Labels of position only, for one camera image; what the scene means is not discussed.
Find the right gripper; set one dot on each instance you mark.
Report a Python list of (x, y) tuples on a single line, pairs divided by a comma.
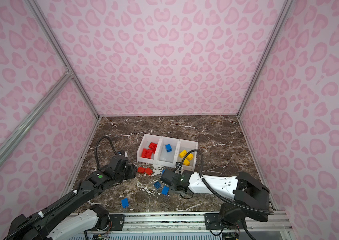
[(170, 187)]

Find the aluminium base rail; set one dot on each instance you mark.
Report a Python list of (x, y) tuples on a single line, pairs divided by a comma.
[(170, 226)]

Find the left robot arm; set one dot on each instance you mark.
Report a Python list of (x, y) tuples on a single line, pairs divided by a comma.
[(40, 224)]

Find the red square brick rear right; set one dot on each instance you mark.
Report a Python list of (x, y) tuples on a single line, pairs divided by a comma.
[(148, 171)]

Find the red square brick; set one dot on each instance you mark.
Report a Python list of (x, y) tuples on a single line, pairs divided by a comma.
[(141, 170), (148, 171)]

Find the diagonal aluminium frame bar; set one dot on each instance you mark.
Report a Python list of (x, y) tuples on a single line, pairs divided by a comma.
[(8, 146)]

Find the white right bin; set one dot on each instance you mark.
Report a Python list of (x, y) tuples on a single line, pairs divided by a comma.
[(182, 149)]

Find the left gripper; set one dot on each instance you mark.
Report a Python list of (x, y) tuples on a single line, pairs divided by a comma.
[(132, 170)]

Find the white left bin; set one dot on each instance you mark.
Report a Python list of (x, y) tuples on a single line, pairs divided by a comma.
[(147, 139)]

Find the left corner frame post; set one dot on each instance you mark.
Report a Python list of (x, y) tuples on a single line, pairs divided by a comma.
[(57, 47)]

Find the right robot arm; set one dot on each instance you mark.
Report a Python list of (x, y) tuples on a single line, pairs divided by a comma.
[(243, 196)]

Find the long red brick slanted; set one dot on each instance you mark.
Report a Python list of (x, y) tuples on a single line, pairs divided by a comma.
[(152, 146)]

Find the corner frame post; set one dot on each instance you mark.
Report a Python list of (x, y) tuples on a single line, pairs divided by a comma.
[(274, 34), (57, 47)]

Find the right corner frame post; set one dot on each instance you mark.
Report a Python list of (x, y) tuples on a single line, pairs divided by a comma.
[(274, 34)]

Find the lone yellow brick front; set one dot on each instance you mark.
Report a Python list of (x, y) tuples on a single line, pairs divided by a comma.
[(182, 154)]

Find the white bin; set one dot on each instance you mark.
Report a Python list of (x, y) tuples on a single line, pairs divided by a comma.
[(147, 139), (182, 149), (167, 159)]

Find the white middle bin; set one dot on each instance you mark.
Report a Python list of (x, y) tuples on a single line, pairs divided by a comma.
[(167, 159)]

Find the red square brick rear left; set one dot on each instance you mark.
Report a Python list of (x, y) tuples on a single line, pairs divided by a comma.
[(141, 170)]

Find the small blue brick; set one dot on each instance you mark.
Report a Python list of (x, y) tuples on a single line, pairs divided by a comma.
[(157, 185)]

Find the lone blue brick front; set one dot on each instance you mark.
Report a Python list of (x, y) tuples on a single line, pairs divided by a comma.
[(125, 203)]

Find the long yellow brick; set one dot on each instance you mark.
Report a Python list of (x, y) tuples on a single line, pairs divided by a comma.
[(186, 162)]

